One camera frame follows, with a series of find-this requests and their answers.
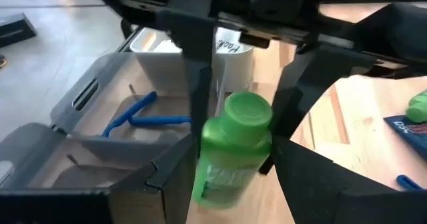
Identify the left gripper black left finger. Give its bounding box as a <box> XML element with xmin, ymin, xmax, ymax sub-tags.
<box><xmin>98</xmin><ymin>133</ymin><xmax>198</xmax><ymax>224</ymax></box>

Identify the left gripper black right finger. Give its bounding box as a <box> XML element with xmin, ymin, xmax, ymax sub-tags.
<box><xmin>275</xmin><ymin>135</ymin><xmax>427</xmax><ymax>224</ymax></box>

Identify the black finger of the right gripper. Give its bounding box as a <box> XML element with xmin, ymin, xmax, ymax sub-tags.
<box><xmin>258</xmin><ymin>43</ymin><xmax>378</xmax><ymax>175</ymax></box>
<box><xmin>155</xmin><ymin>9</ymin><xmax>218</xmax><ymax>158</ymax></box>

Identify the blue disposable razor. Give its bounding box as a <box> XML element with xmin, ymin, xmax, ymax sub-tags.
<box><xmin>396</xmin><ymin>174</ymin><xmax>426</xmax><ymax>192</ymax></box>
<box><xmin>101</xmin><ymin>90</ymin><xmax>157</xmax><ymax>138</ymax></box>
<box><xmin>128</xmin><ymin>115</ymin><xmax>193</xmax><ymax>127</ymax></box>

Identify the green travel bottle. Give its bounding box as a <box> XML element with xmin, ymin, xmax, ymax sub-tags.
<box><xmin>191</xmin><ymin>90</ymin><xmax>274</xmax><ymax>210</ymax></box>
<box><xmin>406</xmin><ymin>89</ymin><xmax>427</xmax><ymax>123</ymax></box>

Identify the frosted translucent plastic bin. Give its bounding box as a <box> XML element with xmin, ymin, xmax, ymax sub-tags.
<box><xmin>129</xmin><ymin>27</ymin><xmax>226</xmax><ymax>93</ymax></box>

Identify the dark blue toiletry tube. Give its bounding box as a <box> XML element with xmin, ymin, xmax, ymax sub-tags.
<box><xmin>383</xmin><ymin>115</ymin><xmax>427</xmax><ymax>161</ymax></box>

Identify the black box on floor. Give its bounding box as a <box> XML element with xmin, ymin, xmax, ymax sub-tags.
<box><xmin>0</xmin><ymin>13</ymin><xmax>37</xmax><ymax>48</ymax></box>

